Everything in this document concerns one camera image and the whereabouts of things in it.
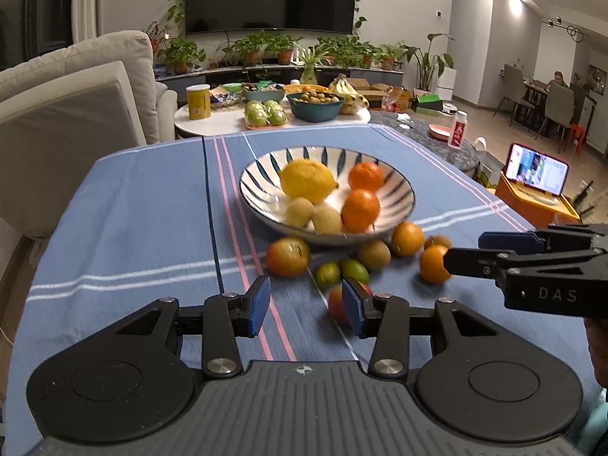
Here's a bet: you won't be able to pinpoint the orange basket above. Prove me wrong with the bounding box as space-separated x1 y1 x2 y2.
284 84 329 97

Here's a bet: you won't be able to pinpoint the green potted plant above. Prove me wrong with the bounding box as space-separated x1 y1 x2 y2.
354 38 378 70
223 33 267 66
377 44 404 71
266 33 302 66
328 37 357 68
159 38 206 76

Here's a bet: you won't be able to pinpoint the orange tissue box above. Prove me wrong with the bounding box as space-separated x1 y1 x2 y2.
494 171 583 230

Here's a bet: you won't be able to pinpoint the white bottle red label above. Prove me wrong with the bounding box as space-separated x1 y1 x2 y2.
447 110 469 149

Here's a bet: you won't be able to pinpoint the grey dining chair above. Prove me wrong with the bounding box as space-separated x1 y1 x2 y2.
539 84 575 141
494 63 526 119

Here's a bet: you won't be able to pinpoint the ring wall lamp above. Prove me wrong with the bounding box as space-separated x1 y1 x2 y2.
551 16 590 46

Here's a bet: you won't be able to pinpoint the red stool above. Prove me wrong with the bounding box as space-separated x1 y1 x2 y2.
567 123 587 157

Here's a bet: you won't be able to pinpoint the yellow lemon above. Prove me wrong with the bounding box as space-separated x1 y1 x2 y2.
279 159 339 201

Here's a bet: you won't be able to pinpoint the bunch of bananas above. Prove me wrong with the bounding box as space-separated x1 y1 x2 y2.
329 73 370 115

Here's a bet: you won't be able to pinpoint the glass vase with plant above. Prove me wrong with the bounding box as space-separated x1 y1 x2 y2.
297 47 328 84

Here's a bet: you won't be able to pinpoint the white air purifier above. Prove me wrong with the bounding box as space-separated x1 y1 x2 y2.
434 67 458 103

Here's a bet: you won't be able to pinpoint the beige recliner armchair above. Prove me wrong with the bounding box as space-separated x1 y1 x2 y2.
0 30 179 241

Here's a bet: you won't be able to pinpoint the dark window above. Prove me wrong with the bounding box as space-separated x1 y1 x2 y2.
0 0 77 65

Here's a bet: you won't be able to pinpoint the dark marble coffee table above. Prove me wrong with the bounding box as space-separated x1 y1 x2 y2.
368 110 480 184

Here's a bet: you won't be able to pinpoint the white round table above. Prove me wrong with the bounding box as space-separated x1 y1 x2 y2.
173 102 372 139

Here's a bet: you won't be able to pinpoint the red and yellow apple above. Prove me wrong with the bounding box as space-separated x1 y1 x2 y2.
265 236 312 279

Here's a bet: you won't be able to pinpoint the striped ceramic bowl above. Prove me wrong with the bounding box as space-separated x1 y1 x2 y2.
239 146 416 248

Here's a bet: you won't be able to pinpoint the pile of longans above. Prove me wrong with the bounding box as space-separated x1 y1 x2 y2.
291 91 342 104

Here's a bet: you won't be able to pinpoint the red berry branches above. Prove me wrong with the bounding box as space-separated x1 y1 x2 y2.
142 21 167 53

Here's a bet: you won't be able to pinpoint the pile of snack packets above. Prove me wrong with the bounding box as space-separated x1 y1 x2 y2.
209 84 245 110

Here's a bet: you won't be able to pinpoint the green box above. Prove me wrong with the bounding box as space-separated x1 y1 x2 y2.
411 95 445 116

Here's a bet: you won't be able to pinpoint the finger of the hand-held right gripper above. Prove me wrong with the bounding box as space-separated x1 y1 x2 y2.
443 246 513 282
478 227 554 252

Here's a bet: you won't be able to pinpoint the large reddish orange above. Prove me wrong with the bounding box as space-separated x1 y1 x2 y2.
348 161 385 193

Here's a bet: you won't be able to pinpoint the green container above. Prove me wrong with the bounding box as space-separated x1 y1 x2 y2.
243 83 286 101

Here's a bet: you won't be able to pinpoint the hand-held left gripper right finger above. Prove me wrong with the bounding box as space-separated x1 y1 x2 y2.
341 278 499 382

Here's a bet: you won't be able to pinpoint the teal bowl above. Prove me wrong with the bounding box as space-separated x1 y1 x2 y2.
286 92 346 123

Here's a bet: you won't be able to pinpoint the tall large-leaf plant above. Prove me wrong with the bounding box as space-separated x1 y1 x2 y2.
401 33 454 91

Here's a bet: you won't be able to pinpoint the person's right hand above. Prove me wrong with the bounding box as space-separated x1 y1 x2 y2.
584 318 608 390

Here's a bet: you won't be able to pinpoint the pale yellow plum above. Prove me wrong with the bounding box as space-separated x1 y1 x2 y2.
311 204 344 235
285 197 315 229

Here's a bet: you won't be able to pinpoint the blue striped tablecloth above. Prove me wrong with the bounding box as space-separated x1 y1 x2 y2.
2 123 604 456

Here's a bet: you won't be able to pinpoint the yellow can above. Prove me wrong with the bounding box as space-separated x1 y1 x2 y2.
185 84 212 120

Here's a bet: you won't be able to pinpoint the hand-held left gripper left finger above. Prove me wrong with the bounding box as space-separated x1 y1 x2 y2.
111 274 272 382

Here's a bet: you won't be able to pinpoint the smartphone with lit screen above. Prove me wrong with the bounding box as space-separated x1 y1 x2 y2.
504 142 570 196

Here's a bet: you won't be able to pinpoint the small orange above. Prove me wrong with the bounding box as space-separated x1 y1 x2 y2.
390 221 426 258
419 244 452 285

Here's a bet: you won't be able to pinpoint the open cardboard box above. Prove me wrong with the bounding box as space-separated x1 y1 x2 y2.
370 84 412 110
349 78 385 96

